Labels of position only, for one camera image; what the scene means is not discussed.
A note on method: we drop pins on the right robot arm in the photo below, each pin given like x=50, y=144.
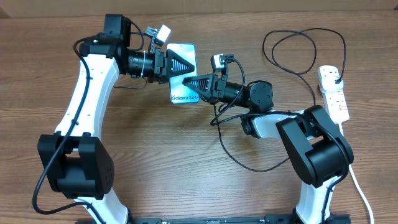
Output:
x=318, y=152

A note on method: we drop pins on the white power strip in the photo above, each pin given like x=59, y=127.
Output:
x=335, y=103

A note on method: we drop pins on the Samsung Galaxy smartphone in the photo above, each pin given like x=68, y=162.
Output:
x=180, y=94

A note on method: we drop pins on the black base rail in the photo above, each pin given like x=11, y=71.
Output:
x=214, y=220

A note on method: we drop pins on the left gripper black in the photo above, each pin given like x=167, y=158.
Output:
x=162, y=65

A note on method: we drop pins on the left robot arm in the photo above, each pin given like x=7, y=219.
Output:
x=75, y=162

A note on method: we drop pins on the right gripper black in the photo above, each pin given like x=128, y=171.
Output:
x=209, y=79

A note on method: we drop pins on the white charger plug adapter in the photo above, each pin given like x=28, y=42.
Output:
x=328, y=85

